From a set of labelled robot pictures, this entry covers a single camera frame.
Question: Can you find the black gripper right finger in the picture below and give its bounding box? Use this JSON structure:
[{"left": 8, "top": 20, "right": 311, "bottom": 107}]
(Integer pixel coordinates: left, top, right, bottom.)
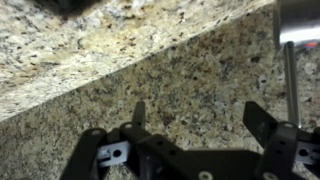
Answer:
[{"left": 243, "top": 101, "right": 277, "bottom": 147}]

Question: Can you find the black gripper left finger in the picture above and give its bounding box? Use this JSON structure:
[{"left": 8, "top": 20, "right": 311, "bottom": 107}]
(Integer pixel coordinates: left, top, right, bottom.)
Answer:
[{"left": 132, "top": 101, "right": 146, "bottom": 128}]

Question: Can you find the chrome kitchen faucet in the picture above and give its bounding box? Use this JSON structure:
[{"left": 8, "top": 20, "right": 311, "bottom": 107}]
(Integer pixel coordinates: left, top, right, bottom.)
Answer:
[{"left": 273, "top": 0, "right": 320, "bottom": 127}]

